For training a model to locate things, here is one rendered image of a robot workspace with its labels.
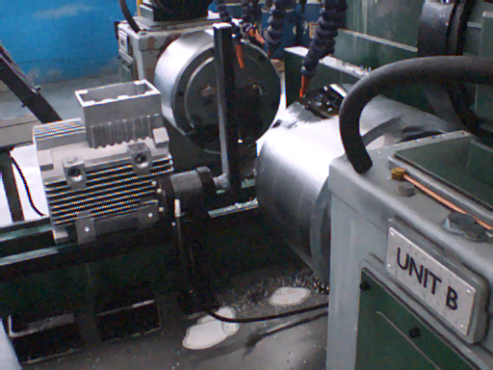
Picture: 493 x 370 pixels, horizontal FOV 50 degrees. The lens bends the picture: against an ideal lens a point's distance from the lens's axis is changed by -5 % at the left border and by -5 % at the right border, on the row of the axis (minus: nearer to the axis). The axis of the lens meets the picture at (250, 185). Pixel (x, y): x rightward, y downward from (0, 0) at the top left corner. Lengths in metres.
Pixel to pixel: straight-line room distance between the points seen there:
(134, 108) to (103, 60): 5.71
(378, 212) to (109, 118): 0.50
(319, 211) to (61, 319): 0.44
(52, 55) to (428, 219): 6.17
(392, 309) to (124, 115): 0.53
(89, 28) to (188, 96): 5.37
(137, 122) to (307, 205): 0.34
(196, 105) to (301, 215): 0.56
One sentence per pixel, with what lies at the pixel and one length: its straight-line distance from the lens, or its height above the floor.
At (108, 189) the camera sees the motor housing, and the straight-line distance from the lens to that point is 0.85.
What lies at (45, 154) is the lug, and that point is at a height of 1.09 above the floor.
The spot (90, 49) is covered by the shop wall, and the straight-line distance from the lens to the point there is 6.53.
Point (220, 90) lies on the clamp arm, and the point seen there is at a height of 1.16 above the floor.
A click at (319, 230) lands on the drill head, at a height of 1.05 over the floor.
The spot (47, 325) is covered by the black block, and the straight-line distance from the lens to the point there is 0.87.
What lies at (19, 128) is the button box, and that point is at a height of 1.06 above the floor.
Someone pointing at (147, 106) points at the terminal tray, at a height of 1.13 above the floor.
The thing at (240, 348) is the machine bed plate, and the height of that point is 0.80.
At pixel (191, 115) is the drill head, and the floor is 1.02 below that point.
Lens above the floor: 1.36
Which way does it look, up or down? 25 degrees down
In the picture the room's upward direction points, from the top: 3 degrees counter-clockwise
